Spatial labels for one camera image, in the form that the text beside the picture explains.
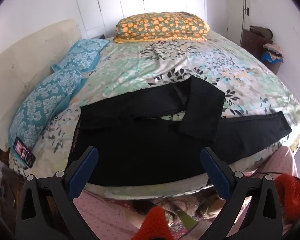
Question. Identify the teal patterned pillow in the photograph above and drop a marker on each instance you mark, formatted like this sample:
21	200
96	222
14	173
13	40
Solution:
84	54
50	97

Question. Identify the black smartphone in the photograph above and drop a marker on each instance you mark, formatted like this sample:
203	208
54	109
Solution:
26	156

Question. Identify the orange floral pillow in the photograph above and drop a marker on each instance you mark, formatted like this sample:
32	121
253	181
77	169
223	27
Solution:
161	26

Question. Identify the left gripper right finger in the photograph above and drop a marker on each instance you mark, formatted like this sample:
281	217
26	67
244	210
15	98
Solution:
263	219

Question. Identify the clothes pile on basket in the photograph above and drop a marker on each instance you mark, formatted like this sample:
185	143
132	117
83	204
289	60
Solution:
272	53

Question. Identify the floral bed sheet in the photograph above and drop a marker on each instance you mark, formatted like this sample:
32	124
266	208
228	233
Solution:
250	89

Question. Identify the red fuzzy sleeve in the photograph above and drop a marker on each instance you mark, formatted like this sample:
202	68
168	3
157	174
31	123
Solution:
288	190

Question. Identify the pink dotted pajama pants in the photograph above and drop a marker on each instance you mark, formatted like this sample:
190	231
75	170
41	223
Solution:
107	220

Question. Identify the dark wooden cabinet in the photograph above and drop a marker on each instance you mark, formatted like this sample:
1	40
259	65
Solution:
253	44

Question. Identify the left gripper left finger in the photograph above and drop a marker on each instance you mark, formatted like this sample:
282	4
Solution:
46	209

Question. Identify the teal patterned pillow near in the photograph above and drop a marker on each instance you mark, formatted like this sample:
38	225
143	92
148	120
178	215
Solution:
50	97

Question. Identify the olive folded cloth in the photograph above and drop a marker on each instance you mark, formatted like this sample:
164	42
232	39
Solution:
261	31

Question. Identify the teal patterned pillow far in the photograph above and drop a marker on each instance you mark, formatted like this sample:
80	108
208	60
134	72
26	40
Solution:
84	54

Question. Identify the black pants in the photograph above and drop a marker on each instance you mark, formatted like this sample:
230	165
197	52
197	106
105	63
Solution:
154	136

